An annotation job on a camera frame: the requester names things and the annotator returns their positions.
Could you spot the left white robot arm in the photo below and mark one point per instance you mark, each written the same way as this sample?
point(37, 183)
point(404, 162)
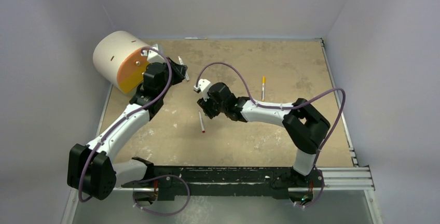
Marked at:
point(91, 167)

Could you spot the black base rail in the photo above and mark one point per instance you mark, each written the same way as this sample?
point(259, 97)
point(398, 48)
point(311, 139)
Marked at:
point(279, 183)

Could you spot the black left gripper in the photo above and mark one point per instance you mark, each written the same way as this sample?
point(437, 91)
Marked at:
point(178, 70)

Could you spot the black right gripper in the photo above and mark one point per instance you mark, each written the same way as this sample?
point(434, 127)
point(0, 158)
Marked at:
point(206, 105)

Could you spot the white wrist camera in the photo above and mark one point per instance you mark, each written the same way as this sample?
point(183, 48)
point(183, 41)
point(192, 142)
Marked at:
point(202, 86)
point(152, 56)

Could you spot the white pen orange tip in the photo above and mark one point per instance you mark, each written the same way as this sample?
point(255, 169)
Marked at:
point(195, 38)

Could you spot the aluminium frame rail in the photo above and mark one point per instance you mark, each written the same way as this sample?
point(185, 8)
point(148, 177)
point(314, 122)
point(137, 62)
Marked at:
point(334, 179)

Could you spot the round cream drawer cabinet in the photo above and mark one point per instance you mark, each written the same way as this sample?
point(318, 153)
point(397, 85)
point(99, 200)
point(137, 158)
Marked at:
point(114, 58)

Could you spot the white pen yellow tip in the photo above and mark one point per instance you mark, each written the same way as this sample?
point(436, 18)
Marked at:
point(263, 92)

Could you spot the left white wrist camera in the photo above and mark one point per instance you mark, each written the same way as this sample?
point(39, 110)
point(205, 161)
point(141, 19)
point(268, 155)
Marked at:
point(152, 56)

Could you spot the white pen red tip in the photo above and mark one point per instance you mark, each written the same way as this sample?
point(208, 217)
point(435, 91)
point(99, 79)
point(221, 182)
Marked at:
point(201, 122)

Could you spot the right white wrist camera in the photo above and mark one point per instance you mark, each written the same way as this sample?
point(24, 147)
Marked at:
point(202, 86)

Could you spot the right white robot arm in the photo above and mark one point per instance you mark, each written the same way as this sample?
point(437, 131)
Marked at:
point(305, 125)

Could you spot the white pen grey tip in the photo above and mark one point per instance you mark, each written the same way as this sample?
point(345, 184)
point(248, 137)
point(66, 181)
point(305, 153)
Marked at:
point(186, 76)

